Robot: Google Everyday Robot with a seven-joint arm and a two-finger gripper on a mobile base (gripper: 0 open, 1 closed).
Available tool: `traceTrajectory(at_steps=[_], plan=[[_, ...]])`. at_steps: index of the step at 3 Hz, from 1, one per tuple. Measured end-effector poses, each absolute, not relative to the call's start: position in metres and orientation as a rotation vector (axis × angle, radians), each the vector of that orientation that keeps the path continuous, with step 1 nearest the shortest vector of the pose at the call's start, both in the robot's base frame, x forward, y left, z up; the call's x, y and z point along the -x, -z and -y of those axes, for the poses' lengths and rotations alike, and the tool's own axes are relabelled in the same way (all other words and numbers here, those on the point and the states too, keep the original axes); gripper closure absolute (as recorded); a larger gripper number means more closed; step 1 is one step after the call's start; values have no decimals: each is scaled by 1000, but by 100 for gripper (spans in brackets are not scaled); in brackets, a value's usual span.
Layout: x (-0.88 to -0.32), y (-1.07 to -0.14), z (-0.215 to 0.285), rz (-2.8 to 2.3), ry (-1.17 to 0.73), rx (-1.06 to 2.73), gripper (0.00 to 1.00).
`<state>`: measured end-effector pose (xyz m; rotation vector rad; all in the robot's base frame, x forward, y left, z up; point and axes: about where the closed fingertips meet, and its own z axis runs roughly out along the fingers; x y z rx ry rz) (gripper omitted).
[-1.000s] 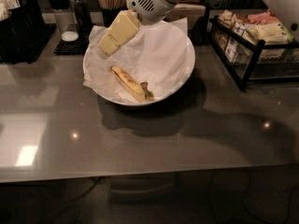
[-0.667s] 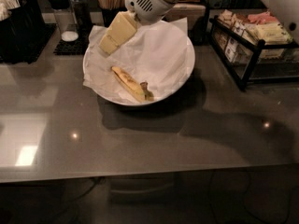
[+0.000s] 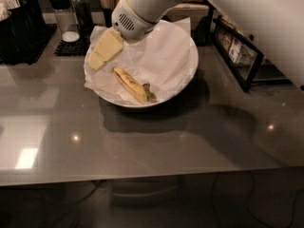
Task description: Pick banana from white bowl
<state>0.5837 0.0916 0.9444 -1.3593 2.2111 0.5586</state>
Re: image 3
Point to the yellow banana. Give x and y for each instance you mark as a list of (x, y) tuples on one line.
[(140, 92)]

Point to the black stir stick cup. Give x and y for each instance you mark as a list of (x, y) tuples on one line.
[(108, 17)]

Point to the white bowl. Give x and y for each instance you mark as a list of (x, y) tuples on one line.
[(190, 57)]

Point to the white paper liner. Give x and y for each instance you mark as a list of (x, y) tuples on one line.
[(158, 60)]

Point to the clear salt shaker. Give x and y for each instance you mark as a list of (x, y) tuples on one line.
[(65, 20)]

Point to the brown napkin dispenser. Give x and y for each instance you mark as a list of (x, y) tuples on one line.
[(200, 16)]

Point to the black condiment caddy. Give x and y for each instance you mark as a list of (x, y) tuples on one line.
[(24, 27)]

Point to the black rubber mat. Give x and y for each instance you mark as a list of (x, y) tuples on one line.
[(78, 48)]

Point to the black wire sugar rack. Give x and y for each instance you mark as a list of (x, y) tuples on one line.
[(247, 64)]

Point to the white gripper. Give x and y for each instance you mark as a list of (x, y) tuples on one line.
[(130, 19)]

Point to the black ridged tray mat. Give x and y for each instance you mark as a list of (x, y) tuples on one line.
[(34, 50)]

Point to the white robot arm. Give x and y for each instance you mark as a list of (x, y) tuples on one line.
[(275, 27)]

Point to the dark pepper shaker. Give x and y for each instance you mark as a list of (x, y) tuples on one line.
[(83, 14)]

